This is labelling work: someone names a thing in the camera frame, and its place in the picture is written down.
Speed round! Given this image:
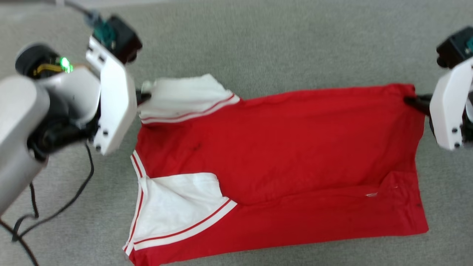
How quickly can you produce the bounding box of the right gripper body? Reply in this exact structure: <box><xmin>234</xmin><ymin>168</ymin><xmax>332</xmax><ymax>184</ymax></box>
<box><xmin>460</xmin><ymin>79</ymin><xmax>473</xmax><ymax>145</ymax></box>

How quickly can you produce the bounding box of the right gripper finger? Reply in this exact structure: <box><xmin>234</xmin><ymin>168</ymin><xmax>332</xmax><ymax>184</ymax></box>
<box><xmin>404</xmin><ymin>95</ymin><xmax>433</xmax><ymax>116</ymax></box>

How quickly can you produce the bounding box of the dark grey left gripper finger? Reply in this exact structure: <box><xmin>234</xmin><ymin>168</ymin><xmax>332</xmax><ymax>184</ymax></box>
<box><xmin>136</xmin><ymin>89</ymin><xmax>152</xmax><ymax>106</ymax></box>

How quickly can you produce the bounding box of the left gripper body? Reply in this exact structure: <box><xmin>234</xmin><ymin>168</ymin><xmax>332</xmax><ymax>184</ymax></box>
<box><xmin>16</xmin><ymin>44</ymin><xmax>102</xmax><ymax>158</ymax></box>

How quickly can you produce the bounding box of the red and white shirt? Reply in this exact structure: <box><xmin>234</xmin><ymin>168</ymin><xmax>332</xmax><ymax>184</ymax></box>
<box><xmin>123</xmin><ymin>73</ymin><xmax>430</xmax><ymax>266</ymax></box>

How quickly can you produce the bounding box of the grey fabric sofa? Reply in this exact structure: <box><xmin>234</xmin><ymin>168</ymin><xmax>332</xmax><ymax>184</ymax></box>
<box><xmin>0</xmin><ymin>0</ymin><xmax>473</xmax><ymax>266</ymax></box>

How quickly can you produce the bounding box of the teal left camera cable plug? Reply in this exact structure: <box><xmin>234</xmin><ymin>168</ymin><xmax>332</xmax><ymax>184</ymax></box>
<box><xmin>64</xmin><ymin>0</ymin><xmax>106</xmax><ymax>30</ymax></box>

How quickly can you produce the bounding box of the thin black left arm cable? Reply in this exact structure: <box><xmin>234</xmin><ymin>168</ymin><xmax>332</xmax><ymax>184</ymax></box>
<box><xmin>0</xmin><ymin>142</ymin><xmax>95</xmax><ymax>266</ymax></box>

